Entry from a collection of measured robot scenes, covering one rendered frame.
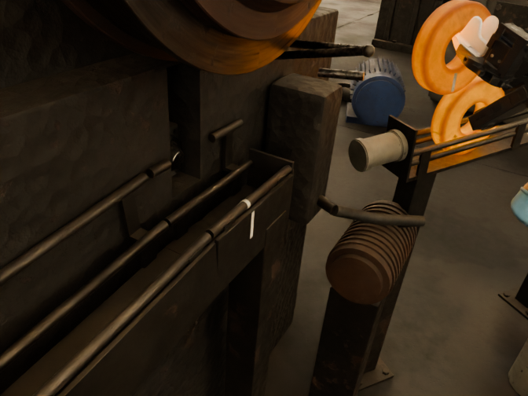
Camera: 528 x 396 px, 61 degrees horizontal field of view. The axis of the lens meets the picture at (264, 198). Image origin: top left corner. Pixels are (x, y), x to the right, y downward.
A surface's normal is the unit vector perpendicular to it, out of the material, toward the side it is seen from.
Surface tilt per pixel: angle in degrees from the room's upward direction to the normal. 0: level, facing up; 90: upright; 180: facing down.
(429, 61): 88
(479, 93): 90
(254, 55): 90
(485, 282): 0
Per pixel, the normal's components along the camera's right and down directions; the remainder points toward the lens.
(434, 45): 0.44, 0.47
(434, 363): 0.07, -0.84
